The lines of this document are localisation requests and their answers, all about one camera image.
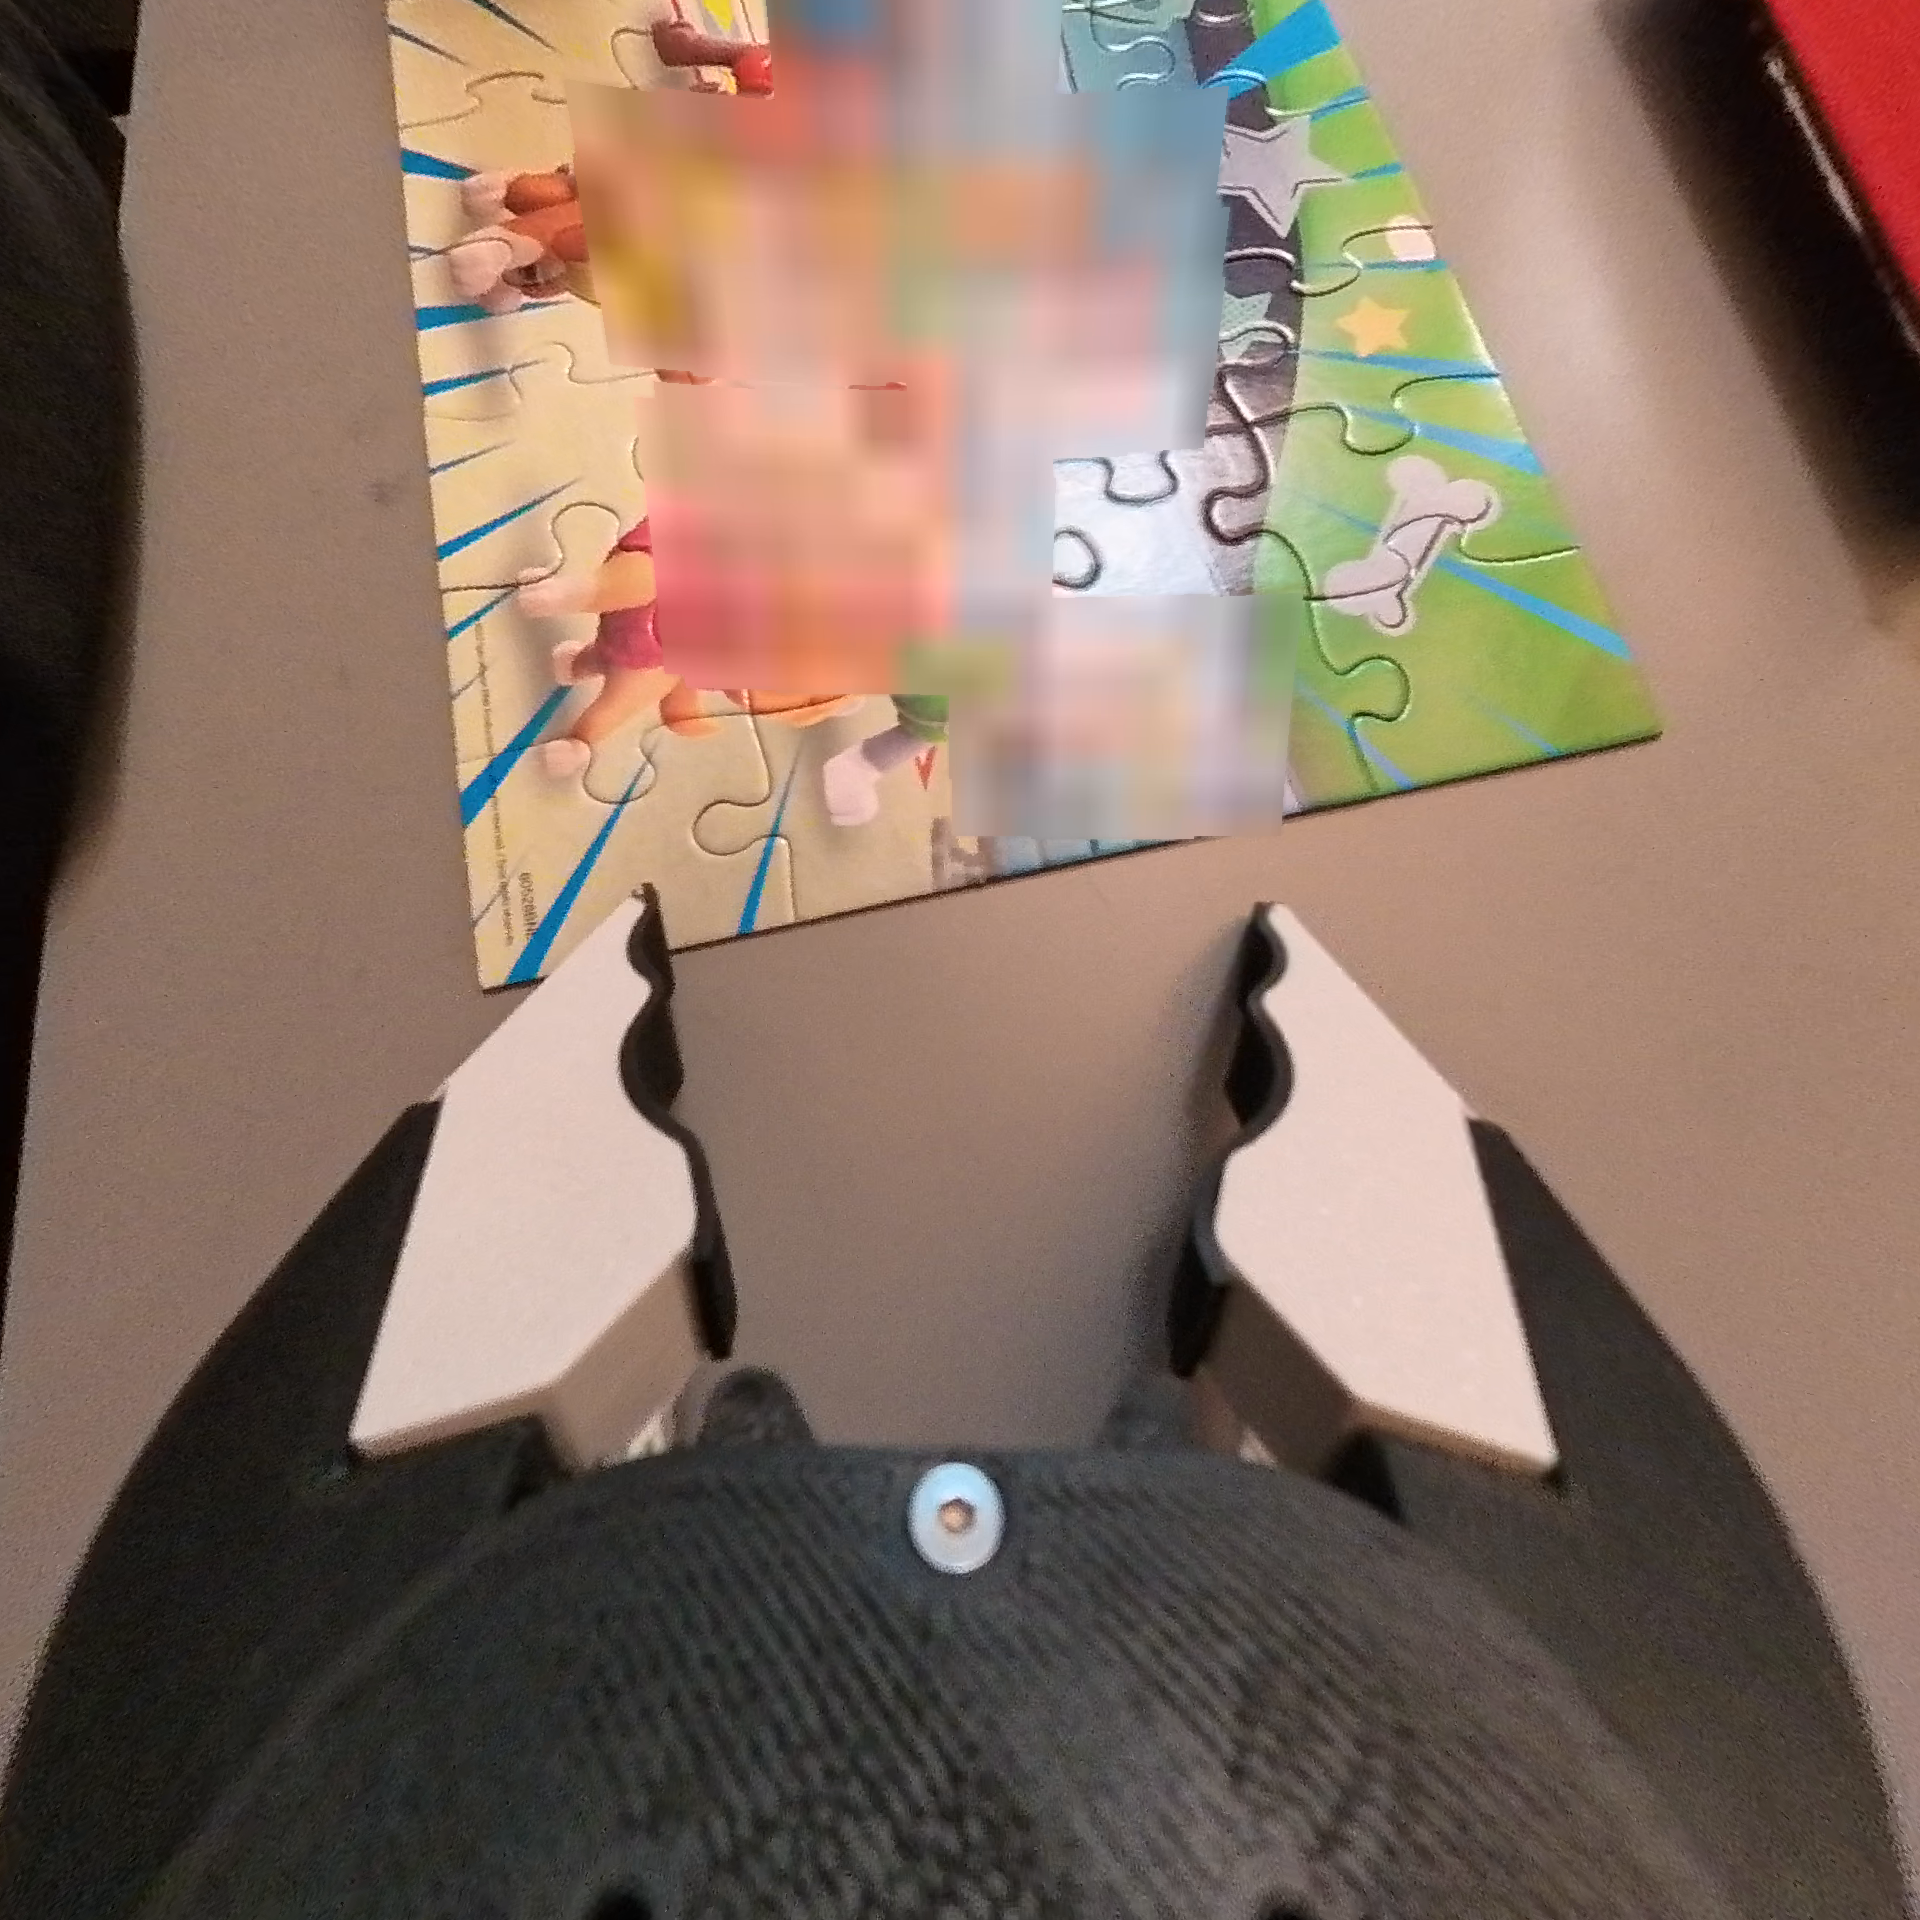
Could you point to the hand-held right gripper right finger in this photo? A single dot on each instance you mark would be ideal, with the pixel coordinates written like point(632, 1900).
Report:
point(1380, 1200)

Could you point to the red box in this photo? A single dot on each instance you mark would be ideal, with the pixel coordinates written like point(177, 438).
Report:
point(1852, 136)

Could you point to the joined jigsaw puzzle pieces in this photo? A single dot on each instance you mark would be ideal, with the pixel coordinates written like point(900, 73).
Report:
point(510, 750)

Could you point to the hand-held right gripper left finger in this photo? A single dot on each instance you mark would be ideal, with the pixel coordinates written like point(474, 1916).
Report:
point(522, 1200)

